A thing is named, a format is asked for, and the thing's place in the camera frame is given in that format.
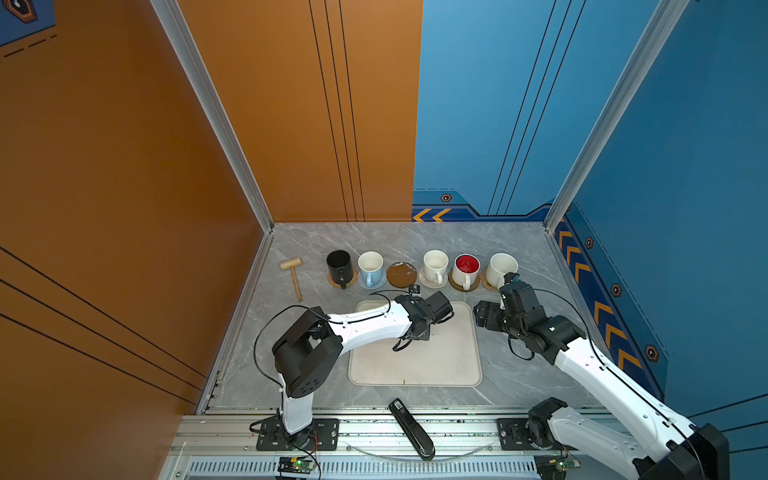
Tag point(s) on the aluminium corner post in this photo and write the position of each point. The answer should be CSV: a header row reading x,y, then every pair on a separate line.
x,y
652,40
176,29

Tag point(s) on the dark brown round wooden coaster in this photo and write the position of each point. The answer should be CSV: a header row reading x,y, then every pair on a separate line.
x,y
459,287

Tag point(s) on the green circuit board left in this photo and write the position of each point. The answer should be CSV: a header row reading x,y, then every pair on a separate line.
x,y
296,466

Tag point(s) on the aluminium corner post right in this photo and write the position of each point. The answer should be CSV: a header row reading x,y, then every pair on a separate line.
x,y
652,40

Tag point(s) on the small wooden mallet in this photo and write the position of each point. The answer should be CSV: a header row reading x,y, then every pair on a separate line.
x,y
292,265

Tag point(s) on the cork paw print coaster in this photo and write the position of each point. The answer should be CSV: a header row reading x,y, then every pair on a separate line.
x,y
485,283

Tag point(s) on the aluminium corner post left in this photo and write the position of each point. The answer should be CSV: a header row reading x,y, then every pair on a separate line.
x,y
176,29

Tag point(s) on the clear glass round coaster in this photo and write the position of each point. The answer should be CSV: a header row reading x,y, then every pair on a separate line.
x,y
372,280

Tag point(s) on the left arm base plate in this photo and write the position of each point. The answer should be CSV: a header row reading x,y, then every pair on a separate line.
x,y
271,435

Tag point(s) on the woven rattan round coaster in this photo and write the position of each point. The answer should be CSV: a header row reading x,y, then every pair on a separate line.
x,y
351,282

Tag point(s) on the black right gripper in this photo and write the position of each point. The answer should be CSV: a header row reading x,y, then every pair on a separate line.
x,y
492,309

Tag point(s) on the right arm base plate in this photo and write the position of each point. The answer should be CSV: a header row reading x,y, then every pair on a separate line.
x,y
510,433

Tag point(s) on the glossy brown round coaster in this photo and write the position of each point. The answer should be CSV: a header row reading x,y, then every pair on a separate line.
x,y
401,275

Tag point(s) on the light blue mug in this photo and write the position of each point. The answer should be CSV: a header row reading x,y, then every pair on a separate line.
x,y
370,261

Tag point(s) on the black handheld scanner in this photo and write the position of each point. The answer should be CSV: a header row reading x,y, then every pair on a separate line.
x,y
415,433

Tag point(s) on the black mug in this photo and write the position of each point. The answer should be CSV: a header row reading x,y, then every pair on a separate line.
x,y
340,266

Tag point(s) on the white woven round coaster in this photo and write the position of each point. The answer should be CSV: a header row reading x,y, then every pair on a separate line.
x,y
442,280

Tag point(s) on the beige serving tray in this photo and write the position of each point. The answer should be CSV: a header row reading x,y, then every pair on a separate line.
x,y
449,358

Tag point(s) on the aluminium front rail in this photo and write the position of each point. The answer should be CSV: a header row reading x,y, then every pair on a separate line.
x,y
374,431

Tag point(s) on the circuit board right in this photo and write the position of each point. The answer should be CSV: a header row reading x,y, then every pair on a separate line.
x,y
555,468

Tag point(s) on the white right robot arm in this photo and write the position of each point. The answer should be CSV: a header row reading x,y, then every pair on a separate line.
x,y
658,443

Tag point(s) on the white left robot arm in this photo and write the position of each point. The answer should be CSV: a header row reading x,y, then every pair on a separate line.
x,y
309,349

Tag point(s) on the red mug white handle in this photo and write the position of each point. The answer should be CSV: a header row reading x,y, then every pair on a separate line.
x,y
466,269

